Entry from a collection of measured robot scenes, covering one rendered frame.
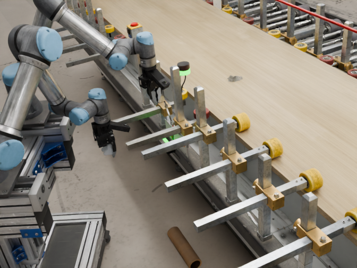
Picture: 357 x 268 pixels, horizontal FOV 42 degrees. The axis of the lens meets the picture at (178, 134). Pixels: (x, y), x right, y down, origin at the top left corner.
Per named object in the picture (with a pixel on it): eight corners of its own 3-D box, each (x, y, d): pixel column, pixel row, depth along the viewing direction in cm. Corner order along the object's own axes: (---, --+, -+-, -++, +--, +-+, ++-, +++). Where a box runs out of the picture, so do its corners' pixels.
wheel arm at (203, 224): (198, 234, 162) (197, 226, 160) (193, 227, 164) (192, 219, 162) (314, 184, 177) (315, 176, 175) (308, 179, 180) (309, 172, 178)
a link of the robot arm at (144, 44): (135, 31, 215) (153, 30, 214) (138, 53, 221) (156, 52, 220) (133, 38, 209) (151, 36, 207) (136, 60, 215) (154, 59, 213)
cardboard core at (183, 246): (188, 262, 261) (166, 229, 284) (189, 272, 265) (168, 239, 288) (201, 257, 263) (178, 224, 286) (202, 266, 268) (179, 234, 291)
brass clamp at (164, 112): (163, 117, 252) (162, 109, 249) (153, 107, 263) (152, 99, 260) (173, 114, 254) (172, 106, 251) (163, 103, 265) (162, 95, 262)
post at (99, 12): (109, 72, 345) (96, 9, 319) (107, 70, 348) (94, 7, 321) (113, 71, 346) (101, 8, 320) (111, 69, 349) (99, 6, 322)
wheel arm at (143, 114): (112, 130, 246) (110, 123, 244) (110, 127, 248) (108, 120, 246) (186, 106, 259) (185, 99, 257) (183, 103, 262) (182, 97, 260)
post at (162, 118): (163, 139, 268) (153, 61, 242) (161, 135, 271) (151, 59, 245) (169, 136, 269) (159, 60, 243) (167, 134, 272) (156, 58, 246)
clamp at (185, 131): (184, 137, 232) (183, 128, 230) (172, 125, 243) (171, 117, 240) (194, 134, 234) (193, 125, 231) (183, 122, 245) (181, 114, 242)
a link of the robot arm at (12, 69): (4, 101, 215) (-6, 74, 207) (15, 87, 226) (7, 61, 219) (29, 100, 213) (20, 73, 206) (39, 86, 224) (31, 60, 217)
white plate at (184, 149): (187, 158, 238) (185, 141, 233) (166, 134, 258) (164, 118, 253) (188, 157, 238) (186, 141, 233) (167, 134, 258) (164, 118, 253)
